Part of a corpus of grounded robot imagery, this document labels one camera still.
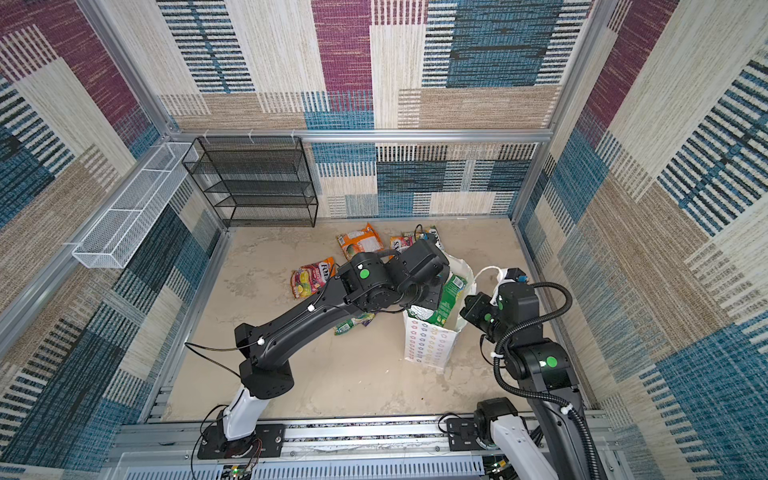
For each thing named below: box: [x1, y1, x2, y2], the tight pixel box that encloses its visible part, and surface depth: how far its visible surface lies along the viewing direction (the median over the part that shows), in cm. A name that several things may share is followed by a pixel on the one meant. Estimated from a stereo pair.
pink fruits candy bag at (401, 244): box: [390, 235, 416, 253], surface depth 110 cm
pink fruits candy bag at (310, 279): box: [290, 256, 336, 299], surface depth 101 cm
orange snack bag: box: [336, 222, 385, 262], surface depth 113 cm
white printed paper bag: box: [403, 253, 476, 369], surface depth 71 cm
